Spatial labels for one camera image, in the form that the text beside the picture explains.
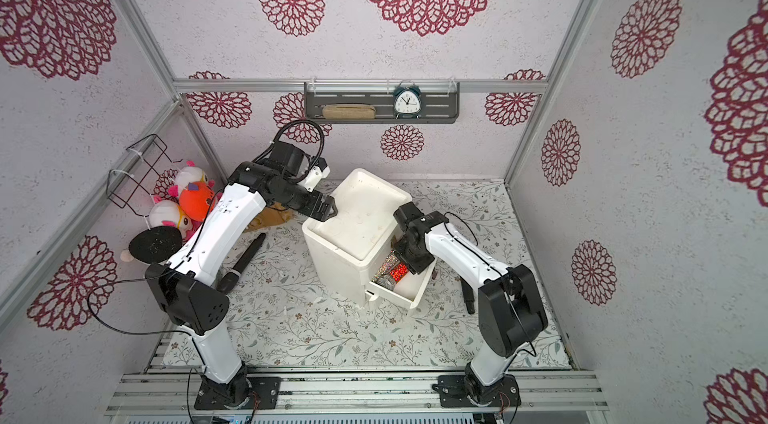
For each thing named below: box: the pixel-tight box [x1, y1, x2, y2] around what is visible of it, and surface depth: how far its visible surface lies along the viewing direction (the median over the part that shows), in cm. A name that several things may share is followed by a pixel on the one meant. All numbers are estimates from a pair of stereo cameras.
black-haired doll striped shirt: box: [128, 226, 183, 264], surface depth 78 cm
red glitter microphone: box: [389, 262, 409, 282], surface depth 85 cm
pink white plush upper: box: [167, 160, 209, 197], surface depth 97 cm
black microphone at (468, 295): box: [460, 276, 475, 315], surface depth 90 cm
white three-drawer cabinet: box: [302, 168, 437, 310], surface depth 81 cm
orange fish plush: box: [180, 182, 213, 221], surface depth 91 cm
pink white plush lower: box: [149, 200, 203, 242], surface depth 86 cm
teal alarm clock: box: [393, 82, 422, 120], surface depth 92 cm
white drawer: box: [365, 259, 437, 310], surface depth 80 cm
